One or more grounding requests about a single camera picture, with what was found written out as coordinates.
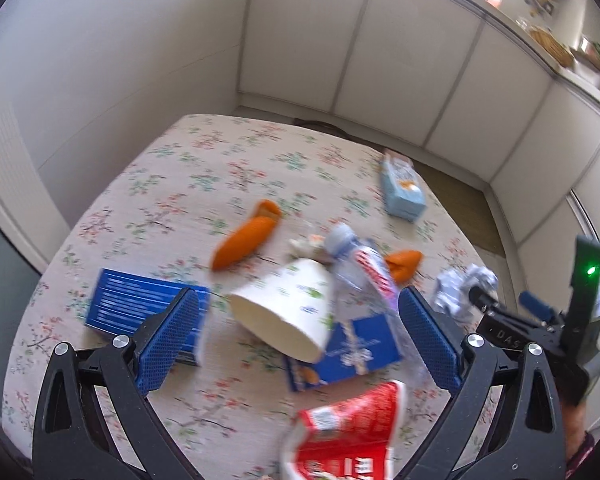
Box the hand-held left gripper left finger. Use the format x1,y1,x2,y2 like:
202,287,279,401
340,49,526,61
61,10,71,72
32,287,203,480

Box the blue box with nut print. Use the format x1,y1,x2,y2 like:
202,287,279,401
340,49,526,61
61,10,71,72
284,315,402,393

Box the person's right forearm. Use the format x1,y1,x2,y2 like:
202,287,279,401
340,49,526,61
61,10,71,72
562,402,598,476

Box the woven basket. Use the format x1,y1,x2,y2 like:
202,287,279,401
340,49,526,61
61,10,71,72
530,27,576,68

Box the metal tray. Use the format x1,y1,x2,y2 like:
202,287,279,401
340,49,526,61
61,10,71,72
572,35,600,92

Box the light blue carton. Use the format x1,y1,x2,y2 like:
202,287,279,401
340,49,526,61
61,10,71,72
378,152,427,223

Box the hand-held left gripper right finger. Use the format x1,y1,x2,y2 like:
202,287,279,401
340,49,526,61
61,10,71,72
397,286,568,480

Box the crushed clear plastic bottle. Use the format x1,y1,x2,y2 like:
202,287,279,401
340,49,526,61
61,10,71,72
324,223,433,386

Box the red noodle wrapper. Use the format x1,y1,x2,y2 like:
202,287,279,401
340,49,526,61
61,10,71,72
280,380,407,480

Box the large orange peel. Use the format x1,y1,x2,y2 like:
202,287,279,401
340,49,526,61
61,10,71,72
210,199,282,272

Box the white paper cup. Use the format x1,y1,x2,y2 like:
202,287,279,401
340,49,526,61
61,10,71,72
228,257,337,365

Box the floral tablecloth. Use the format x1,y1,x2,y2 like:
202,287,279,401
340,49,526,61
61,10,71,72
2,112,503,480

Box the small orange peel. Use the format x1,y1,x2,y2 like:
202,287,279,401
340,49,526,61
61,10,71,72
384,250,423,283

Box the white kitchen cabinet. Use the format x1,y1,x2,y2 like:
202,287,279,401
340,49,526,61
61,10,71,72
237,0,600,321

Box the tissue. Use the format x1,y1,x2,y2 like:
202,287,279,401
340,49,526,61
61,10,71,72
287,232,331,263

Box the silver white wrapper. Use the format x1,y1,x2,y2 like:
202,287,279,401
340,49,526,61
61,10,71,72
432,264,500,323

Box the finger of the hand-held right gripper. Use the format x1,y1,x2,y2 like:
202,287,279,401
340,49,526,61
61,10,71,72
518,291,567,328
467,284,501,315

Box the round dark stool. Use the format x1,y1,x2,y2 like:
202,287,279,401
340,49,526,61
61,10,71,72
292,119,353,137

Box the dark blue box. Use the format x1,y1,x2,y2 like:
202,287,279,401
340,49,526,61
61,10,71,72
84,268,212,367

